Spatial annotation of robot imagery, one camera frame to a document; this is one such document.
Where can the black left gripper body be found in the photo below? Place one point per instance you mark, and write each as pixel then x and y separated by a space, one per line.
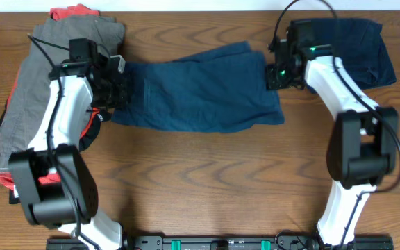
pixel 117 92

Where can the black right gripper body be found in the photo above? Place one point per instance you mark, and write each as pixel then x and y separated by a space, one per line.
pixel 280 78

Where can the navy blue shorts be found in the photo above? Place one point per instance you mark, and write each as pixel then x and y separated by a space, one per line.
pixel 218 91

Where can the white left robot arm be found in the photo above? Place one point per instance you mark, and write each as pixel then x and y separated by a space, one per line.
pixel 55 187

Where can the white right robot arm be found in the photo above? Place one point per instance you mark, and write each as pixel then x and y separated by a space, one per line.
pixel 363 155

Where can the folded dark navy garment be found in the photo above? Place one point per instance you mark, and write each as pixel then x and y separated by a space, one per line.
pixel 357 42

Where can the grey folded shorts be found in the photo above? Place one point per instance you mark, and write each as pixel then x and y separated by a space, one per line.
pixel 28 102

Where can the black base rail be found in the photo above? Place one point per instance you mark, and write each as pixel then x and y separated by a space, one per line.
pixel 282 242

